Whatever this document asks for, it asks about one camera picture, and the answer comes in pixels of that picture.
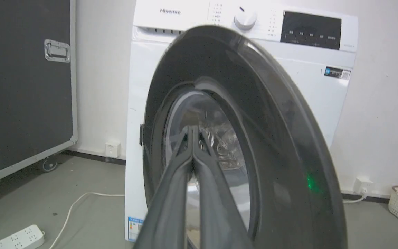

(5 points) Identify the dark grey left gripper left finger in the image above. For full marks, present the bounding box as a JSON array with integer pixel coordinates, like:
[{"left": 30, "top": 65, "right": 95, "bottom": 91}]
[{"left": 132, "top": 126, "right": 194, "bottom": 249}]

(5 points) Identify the dark round washing machine door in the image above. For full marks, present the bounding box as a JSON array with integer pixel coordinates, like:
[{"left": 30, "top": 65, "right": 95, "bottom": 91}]
[{"left": 140, "top": 25, "right": 348, "bottom": 249}]

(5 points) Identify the black caster wheel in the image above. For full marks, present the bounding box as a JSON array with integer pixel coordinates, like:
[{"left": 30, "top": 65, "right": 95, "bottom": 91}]
[{"left": 41, "top": 157, "right": 58, "bottom": 173}]

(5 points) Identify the white program dial knob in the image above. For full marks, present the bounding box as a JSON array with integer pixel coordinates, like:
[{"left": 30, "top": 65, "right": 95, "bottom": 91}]
[{"left": 234, "top": 6, "right": 257, "bottom": 31}]

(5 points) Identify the white wall plug adapter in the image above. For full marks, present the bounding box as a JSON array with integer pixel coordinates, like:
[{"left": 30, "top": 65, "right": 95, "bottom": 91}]
[{"left": 354, "top": 177, "right": 374, "bottom": 195}]

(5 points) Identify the white power cable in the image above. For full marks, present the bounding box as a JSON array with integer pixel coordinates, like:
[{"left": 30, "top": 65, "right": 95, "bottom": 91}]
[{"left": 49, "top": 192, "right": 126, "bottom": 249}]

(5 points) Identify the white wall socket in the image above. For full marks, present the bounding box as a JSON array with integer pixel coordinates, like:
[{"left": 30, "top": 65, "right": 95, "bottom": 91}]
[{"left": 105, "top": 142, "right": 121, "bottom": 158}]

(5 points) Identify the black flight case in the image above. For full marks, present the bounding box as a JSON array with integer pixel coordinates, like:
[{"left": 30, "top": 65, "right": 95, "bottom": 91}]
[{"left": 0, "top": 0, "right": 78, "bottom": 191}]

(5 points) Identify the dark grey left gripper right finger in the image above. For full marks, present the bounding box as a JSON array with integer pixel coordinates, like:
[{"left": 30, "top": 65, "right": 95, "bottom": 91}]
[{"left": 191, "top": 126, "right": 254, "bottom": 249}]

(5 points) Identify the white power strip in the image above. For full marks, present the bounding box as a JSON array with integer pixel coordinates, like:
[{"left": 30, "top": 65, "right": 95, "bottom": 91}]
[{"left": 0, "top": 225, "right": 45, "bottom": 249}]

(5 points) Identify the white Hisense washing machine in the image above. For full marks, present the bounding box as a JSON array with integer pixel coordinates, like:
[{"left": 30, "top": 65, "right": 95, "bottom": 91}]
[{"left": 124, "top": 0, "right": 359, "bottom": 242}]

